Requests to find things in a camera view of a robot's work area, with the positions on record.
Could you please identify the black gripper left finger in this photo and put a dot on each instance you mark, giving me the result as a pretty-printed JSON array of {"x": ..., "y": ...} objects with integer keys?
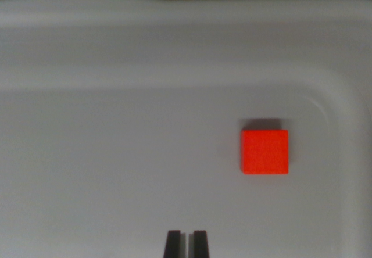
[{"x": 173, "y": 245}]

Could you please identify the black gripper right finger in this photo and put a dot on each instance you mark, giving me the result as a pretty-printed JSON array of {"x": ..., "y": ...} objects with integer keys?
[{"x": 201, "y": 245}]

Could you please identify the red cube block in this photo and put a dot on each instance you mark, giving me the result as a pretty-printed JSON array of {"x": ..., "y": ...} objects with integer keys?
[{"x": 264, "y": 151}]

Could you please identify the grey plastic bin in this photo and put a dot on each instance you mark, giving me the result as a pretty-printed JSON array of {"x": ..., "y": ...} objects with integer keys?
[{"x": 130, "y": 153}]

